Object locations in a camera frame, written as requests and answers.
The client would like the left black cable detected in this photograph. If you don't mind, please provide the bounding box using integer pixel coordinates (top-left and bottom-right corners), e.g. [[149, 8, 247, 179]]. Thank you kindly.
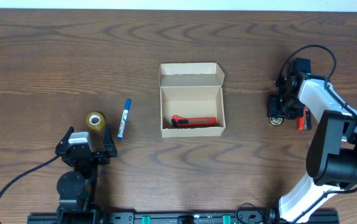
[[0, 154, 62, 224]]

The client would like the red stapler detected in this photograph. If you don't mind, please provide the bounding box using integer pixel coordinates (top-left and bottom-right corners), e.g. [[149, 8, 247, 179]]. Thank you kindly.
[[297, 107, 312, 130]]

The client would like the yellow clear tape roll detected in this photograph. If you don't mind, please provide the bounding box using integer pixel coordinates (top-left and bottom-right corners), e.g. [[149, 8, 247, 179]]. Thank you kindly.
[[85, 111, 106, 130]]

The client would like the black cable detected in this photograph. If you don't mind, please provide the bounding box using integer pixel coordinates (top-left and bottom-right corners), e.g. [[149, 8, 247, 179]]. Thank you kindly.
[[0, 154, 62, 224], [277, 44, 357, 224]]

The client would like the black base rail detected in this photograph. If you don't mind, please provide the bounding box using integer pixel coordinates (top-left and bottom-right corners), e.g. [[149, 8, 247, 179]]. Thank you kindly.
[[27, 210, 340, 224]]

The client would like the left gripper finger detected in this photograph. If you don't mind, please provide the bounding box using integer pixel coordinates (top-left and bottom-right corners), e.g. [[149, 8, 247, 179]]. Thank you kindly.
[[103, 124, 117, 157], [55, 126, 74, 155]]

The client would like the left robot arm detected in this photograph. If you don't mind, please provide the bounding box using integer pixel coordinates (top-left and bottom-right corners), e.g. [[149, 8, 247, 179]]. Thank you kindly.
[[55, 125, 117, 224]]

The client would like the right black cable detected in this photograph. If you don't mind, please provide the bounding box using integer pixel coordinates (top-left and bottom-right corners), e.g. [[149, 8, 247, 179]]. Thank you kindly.
[[277, 44, 357, 224]]

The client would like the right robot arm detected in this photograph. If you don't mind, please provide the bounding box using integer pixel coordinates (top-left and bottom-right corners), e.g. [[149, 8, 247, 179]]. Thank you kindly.
[[265, 58, 357, 223]]

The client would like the open cardboard box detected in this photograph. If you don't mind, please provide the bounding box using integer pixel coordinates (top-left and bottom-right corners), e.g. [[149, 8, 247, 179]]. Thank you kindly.
[[158, 62, 226, 138]]

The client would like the red utility knife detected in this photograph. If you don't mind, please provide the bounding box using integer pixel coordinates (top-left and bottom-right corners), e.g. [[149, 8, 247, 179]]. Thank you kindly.
[[171, 115, 217, 128]]

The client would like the black correction tape dispenser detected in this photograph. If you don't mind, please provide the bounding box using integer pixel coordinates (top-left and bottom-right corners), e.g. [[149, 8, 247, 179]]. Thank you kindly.
[[269, 117, 284, 126]]

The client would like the blue whiteboard marker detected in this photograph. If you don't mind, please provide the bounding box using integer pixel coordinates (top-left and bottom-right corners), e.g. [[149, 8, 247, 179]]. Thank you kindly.
[[117, 99, 131, 140]]

